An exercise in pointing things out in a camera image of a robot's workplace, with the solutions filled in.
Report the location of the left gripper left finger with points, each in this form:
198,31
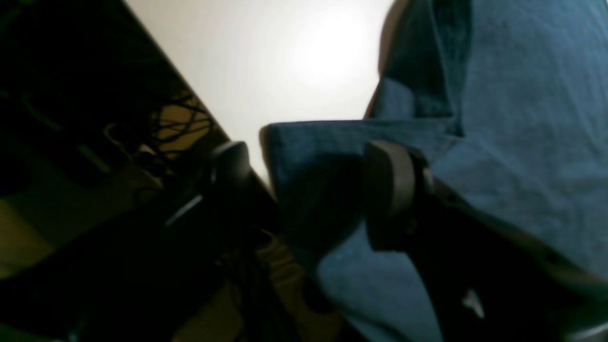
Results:
140,276

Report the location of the dark blue t-shirt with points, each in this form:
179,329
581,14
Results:
507,100

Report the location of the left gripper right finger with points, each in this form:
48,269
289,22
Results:
488,280

